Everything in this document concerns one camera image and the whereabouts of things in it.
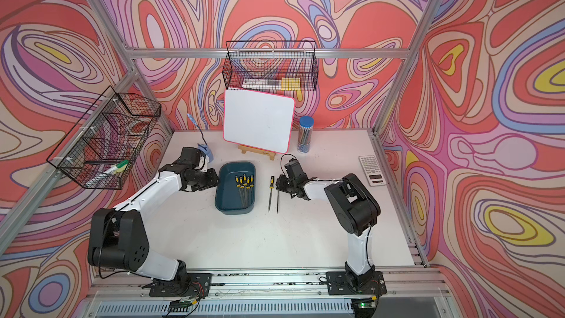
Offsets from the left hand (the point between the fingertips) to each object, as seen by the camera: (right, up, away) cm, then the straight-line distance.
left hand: (219, 181), depth 90 cm
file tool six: (+6, -3, +8) cm, 11 cm away
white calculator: (+68, +3, +12) cm, 70 cm away
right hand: (+25, -4, +9) cm, 26 cm away
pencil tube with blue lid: (+37, +20, +11) cm, 43 cm away
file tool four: (+11, -4, +7) cm, 13 cm away
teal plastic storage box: (+2, -8, +5) cm, 10 cm away
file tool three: (+12, -3, +8) cm, 15 cm away
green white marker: (-29, +6, -19) cm, 36 cm away
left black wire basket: (-36, +13, -16) cm, 41 cm away
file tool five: (+9, -3, +9) cm, 13 cm away
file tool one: (+21, -4, +8) cm, 23 cm away
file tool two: (+24, -10, +3) cm, 26 cm away
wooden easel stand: (+11, +13, +15) cm, 23 cm away
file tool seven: (+8, -4, +7) cm, 11 cm away
